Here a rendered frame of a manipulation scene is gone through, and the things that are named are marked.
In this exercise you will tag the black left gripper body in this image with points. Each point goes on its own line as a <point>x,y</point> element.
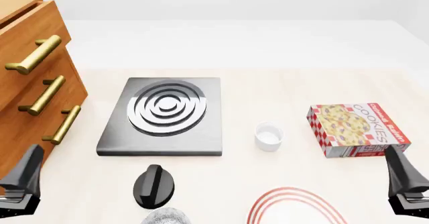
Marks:
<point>18,205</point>

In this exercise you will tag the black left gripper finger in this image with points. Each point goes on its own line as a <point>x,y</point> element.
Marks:
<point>28,168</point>

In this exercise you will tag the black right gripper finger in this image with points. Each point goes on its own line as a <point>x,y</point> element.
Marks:
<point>400,171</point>

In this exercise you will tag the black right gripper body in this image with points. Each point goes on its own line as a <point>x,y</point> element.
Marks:
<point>410,205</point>

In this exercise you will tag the white plate with red rings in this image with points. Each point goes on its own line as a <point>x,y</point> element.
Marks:
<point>264,209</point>

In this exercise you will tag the flat black stove plate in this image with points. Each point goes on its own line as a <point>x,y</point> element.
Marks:
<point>167,138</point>

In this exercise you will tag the grey patterned bowl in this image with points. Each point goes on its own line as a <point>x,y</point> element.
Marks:
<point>166,216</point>

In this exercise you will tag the wooden cabinet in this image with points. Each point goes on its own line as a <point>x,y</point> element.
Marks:
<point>13,7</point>

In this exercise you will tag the printed cookies box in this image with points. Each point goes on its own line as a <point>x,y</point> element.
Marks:
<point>355,126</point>

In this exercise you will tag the round black stove knob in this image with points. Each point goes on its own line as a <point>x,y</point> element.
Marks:
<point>152,186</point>

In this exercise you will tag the wooden drawer slightly open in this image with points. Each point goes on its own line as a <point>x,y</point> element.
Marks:
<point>20,38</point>

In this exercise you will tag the small white cup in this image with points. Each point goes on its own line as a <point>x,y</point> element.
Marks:
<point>268,139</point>

